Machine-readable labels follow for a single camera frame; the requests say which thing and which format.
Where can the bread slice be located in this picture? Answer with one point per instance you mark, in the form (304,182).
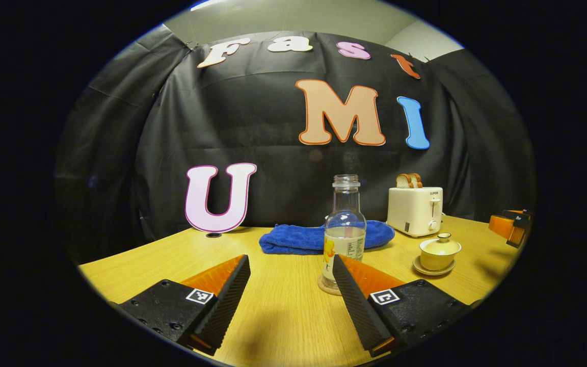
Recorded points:
(403,181)
(417,180)

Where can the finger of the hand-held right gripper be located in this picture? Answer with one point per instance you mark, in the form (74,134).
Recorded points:
(502,227)

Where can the yellow saucer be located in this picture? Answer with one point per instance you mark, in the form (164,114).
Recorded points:
(426,271)

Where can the round cork coaster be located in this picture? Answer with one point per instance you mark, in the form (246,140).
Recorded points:
(326,289)

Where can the cream toaster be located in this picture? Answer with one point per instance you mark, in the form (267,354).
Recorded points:
(413,211)

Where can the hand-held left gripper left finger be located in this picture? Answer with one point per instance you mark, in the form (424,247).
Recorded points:
(227,300)

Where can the black table grommet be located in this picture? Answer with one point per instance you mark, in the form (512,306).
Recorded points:
(213,235)

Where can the blue towel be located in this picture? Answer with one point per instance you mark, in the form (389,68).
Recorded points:
(288,239)

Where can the clear water bottle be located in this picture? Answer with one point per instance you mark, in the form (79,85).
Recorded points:
(344,204)

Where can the black backdrop cloth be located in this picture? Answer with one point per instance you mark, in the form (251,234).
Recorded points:
(273,178)

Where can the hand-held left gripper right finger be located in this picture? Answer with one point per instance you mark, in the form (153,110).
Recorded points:
(354,306)

